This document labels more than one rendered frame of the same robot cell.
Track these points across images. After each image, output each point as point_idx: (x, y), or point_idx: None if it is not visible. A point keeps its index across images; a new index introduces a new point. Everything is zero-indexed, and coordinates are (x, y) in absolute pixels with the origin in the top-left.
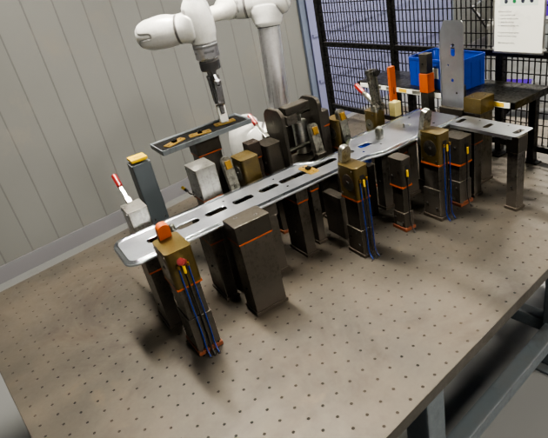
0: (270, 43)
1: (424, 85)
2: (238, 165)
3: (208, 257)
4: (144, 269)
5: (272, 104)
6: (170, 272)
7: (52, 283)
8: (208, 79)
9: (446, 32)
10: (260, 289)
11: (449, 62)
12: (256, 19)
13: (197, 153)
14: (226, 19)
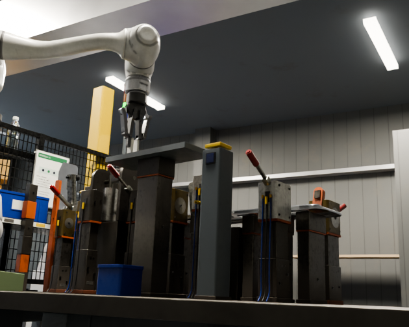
0: None
1: (32, 211)
2: (184, 196)
3: (258, 259)
4: (314, 238)
5: None
6: (339, 218)
7: (308, 304)
8: (136, 111)
9: (65, 171)
10: None
11: (63, 193)
12: None
13: (173, 174)
14: (16, 58)
